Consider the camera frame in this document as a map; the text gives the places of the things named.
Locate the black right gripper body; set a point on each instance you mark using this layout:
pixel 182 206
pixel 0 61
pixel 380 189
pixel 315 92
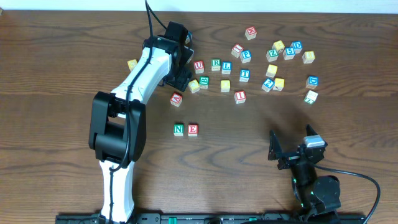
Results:
pixel 290 157

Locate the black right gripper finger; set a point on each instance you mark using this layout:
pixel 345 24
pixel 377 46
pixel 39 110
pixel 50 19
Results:
pixel 275 150
pixel 310 131

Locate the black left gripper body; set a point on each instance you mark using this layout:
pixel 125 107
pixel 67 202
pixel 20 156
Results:
pixel 181 80

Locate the green R wooden block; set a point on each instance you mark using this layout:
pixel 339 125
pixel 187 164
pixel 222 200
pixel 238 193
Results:
pixel 215 64

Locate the green N wooden block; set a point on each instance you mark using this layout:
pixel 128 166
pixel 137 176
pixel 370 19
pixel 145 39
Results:
pixel 178 129

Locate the red E wooden block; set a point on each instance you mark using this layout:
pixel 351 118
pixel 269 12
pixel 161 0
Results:
pixel 192 130

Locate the red i wooden block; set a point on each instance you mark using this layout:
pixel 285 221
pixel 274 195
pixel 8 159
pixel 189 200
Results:
pixel 237 50
pixel 240 97

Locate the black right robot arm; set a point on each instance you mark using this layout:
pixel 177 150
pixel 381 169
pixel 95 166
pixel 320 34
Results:
pixel 316 194

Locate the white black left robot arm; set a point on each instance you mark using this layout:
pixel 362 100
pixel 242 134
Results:
pixel 118 120

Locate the yellow block beside B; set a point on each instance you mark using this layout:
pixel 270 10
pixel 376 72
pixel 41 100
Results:
pixel 194 86

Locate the red U wooden block upper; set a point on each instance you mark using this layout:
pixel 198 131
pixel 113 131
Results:
pixel 199 67

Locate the green B wooden block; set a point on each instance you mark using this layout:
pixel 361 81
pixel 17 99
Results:
pixel 204 82

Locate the red A wooden block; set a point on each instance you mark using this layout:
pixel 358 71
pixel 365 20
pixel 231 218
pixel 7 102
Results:
pixel 176 99

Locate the white green wooden block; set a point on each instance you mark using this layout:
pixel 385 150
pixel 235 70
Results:
pixel 311 97

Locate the blue X wooden block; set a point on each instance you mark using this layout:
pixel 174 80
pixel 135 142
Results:
pixel 189 38

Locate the yellow block centre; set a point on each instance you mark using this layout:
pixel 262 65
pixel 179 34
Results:
pixel 225 86

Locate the blue L wooden block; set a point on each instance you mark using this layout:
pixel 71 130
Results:
pixel 226 68

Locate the blue D wooden block right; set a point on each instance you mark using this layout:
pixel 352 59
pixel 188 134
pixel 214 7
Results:
pixel 312 82

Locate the blue d wooden block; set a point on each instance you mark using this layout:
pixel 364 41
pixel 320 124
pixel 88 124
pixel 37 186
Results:
pixel 297 46
pixel 312 82

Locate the yellow wooden block left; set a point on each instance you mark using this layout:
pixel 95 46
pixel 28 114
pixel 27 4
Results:
pixel 132 64

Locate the yellow block beside 2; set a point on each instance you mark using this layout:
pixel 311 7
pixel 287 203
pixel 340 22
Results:
pixel 279 84

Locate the blue 2 wooden block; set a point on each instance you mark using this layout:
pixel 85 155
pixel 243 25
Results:
pixel 268 85

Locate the blue T wooden block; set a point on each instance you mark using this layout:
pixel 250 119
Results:
pixel 244 75

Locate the blue P wooden block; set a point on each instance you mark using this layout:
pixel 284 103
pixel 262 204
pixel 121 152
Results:
pixel 245 56

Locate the yellow block mid right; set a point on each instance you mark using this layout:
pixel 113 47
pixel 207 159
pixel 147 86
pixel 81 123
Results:
pixel 271 70

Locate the yellow block far right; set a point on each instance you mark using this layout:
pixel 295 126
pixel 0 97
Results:
pixel 308 57

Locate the blue 5 wooden block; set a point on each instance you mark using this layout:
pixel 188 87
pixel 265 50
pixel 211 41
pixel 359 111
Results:
pixel 288 53

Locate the red block top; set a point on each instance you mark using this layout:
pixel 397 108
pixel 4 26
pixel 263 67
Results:
pixel 250 33

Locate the green Z wooden block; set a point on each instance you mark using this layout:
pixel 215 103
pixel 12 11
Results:
pixel 272 55

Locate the blue D wooden block upper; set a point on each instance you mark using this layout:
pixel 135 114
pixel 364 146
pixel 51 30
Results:
pixel 297 46

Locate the yellow block top right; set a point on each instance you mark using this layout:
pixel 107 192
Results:
pixel 278 46

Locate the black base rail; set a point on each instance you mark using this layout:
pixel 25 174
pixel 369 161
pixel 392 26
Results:
pixel 156 218

